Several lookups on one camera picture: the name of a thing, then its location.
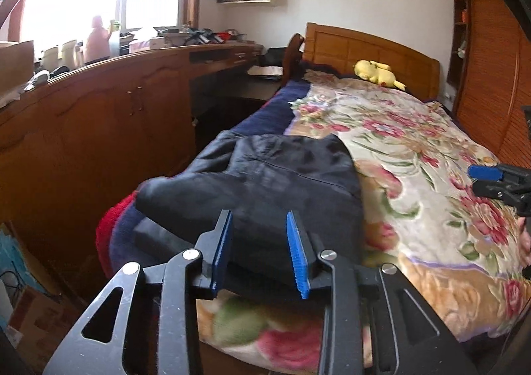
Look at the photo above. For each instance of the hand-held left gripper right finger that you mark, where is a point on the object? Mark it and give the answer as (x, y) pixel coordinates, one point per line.
(296, 254)

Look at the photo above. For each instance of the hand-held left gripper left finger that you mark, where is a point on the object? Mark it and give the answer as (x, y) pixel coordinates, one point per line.
(220, 250)

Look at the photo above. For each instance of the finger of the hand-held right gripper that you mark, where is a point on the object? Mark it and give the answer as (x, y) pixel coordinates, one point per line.
(485, 172)
(498, 190)

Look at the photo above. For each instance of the black jacket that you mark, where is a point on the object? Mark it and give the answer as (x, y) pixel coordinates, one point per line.
(269, 184)

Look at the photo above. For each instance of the person's right hand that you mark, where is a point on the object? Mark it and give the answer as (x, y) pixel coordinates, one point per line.
(527, 240)

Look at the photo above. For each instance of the floral blanket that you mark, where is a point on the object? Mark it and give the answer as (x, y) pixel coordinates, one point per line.
(415, 159)

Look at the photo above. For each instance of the wooden slatted wardrobe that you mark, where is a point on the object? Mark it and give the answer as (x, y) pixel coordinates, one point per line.
(493, 67)

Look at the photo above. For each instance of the yellow plush toy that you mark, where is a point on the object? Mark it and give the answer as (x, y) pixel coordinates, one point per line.
(375, 72)

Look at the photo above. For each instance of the wooden bed headboard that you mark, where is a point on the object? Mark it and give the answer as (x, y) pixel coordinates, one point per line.
(365, 47)

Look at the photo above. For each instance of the long wooden desk cabinet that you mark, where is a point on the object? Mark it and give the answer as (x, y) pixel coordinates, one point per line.
(103, 117)

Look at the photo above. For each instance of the wooden chair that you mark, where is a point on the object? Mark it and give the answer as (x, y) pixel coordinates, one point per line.
(292, 57)

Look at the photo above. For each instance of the pile of cardboard boxes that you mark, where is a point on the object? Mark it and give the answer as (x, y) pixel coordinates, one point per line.
(29, 308)

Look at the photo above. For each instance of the black tools on desk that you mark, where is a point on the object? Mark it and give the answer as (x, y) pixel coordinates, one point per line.
(201, 36)

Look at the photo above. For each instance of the pink bottle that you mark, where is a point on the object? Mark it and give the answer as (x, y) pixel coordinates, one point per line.
(97, 40)

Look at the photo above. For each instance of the white thermos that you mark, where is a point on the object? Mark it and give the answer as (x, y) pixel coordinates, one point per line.
(50, 58)
(69, 53)

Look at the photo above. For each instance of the cardboard box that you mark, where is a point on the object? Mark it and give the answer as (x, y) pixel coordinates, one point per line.
(14, 67)

